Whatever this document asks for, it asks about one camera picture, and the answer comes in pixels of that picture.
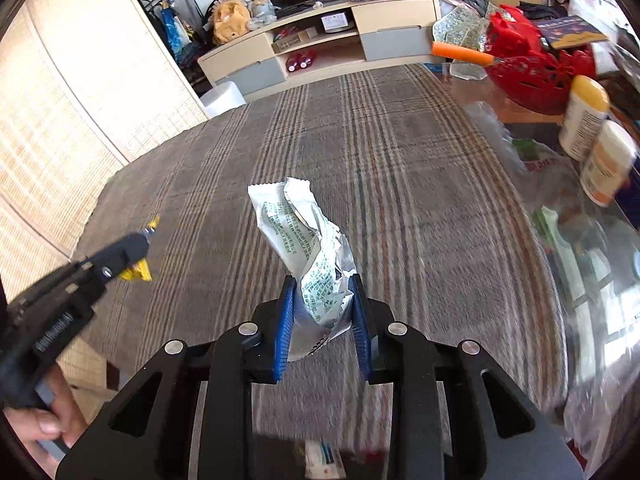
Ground white blue striped box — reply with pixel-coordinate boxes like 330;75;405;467
304;439;347;480

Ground yellow wrapper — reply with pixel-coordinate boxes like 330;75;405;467
120;216;161;283

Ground white lid bottle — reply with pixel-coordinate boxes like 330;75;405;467
580;120;638;207

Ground black clothes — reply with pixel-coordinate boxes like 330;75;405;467
517;1;566;21

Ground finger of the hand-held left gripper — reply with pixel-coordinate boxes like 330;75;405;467
75;231;153;283

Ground green floral cloth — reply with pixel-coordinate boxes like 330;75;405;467
432;2;501;53

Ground yellow plush toy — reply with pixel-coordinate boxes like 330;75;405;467
212;0;251;46

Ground large clear plastic bag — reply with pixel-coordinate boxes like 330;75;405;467
465;100;640;461

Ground orange handled tool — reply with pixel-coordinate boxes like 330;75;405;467
431;41;496;66

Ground bamboo folding screen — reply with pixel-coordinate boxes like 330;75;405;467
0;0;211;411

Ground white round stool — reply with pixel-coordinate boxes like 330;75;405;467
202;81;248;120

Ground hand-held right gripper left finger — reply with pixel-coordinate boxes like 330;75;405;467
56;275;301;480

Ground red plastic basket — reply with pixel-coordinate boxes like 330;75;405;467
484;4;598;116

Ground cream and grey television stand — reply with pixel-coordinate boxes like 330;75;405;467
196;0;443;101

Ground brown cardboard box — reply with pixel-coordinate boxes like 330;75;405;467
272;27;318;53

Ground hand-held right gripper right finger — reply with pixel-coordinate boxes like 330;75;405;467
347;274;585;480

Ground silver bags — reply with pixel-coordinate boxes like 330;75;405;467
245;0;278;28

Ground person's left hand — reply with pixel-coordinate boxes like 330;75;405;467
2;367;90;463

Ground silver foil wrapper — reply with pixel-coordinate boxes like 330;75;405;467
247;176;358;361

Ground yellow lid bottle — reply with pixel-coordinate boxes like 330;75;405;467
558;75;612;161

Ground blue bag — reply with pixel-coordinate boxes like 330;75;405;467
160;7;193;61

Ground clear plastic packets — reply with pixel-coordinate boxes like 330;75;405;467
570;0;640;76

